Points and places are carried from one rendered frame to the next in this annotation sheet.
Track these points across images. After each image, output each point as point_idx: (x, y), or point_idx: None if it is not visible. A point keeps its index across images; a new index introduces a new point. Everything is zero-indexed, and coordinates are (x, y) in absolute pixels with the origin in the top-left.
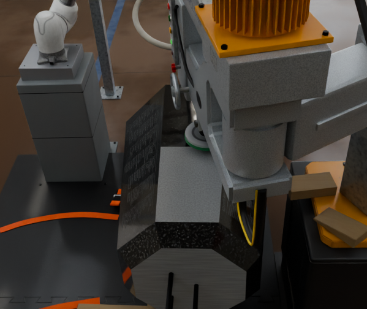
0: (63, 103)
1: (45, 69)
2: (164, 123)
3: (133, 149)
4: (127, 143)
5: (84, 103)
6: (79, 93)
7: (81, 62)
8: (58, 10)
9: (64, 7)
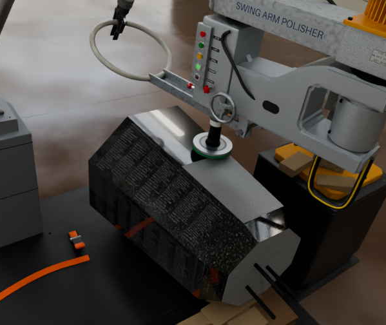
0: (9, 159)
1: None
2: (163, 147)
3: (133, 179)
4: (115, 177)
5: (33, 154)
6: (29, 144)
7: None
8: None
9: None
